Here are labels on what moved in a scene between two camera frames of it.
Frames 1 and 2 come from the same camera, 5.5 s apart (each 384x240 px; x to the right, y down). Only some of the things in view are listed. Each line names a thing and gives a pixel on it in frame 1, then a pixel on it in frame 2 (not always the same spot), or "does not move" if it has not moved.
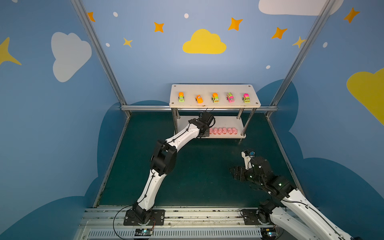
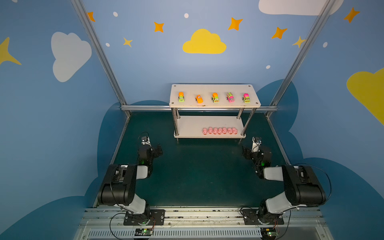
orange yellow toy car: x=199 y=99 does not move
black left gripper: x=208 y=119 -> x=154 y=151
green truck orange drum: x=181 y=97 does not move
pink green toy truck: x=230 y=97 does not move
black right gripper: x=241 y=173 -> x=249 y=153
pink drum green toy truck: x=246 y=98 does not move
